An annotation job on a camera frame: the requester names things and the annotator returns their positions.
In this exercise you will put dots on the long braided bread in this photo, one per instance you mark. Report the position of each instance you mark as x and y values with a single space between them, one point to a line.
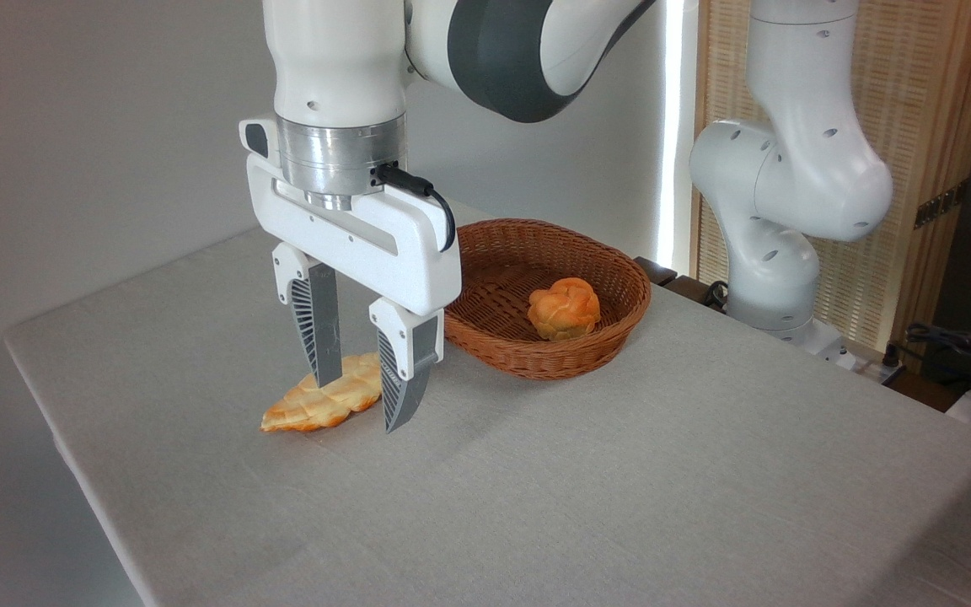
317 407

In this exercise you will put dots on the wooden folding screen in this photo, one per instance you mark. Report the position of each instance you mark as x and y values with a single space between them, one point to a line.
915 84

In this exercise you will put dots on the dark wooden block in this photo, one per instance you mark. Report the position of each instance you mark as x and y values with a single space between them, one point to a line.
656 271

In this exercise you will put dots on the grey tablecloth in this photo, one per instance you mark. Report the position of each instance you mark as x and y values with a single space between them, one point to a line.
620 506

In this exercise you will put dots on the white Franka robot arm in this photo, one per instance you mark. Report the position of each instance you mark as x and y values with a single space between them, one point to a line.
334 59

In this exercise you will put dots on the round knotted bread roll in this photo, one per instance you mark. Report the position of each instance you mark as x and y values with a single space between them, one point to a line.
564 309

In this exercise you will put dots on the dark metal screen hinge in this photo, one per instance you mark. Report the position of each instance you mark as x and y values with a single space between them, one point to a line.
941 205

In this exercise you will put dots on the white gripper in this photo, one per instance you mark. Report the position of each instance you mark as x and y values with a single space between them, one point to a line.
384 244

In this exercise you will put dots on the brown wicker basket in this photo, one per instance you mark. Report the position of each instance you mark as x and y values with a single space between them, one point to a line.
536 358

